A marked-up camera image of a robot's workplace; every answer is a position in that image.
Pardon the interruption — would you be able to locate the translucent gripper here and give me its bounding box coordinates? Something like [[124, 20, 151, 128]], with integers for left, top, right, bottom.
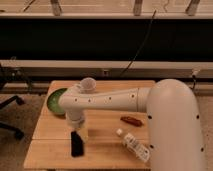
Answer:
[[70, 121, 89, 143]]

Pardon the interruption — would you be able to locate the black eraser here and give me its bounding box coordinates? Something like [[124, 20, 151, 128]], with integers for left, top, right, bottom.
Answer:
[[71, 131, 84, 157]]

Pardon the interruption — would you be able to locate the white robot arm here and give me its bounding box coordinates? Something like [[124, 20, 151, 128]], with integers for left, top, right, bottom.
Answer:
[[59, 79, 206, 171]]

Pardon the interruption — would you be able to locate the wooden table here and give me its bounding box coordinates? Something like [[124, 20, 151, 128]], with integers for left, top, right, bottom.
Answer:
[[23, 79, 158, 171]]

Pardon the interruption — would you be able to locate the green bowl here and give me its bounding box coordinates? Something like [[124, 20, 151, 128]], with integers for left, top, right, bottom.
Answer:
[[46, 88, 66, 115]]

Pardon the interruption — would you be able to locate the brown snack bar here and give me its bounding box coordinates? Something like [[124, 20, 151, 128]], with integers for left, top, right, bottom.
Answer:
[[120, 116, 143, 127]]

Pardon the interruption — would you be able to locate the black office chair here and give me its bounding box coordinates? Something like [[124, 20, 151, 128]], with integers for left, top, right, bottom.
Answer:
[[0, 64, 25, 140]]

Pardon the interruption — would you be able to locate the black cable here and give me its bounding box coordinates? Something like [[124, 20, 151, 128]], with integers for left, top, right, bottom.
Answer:
[[119, 9, 157, 77]]

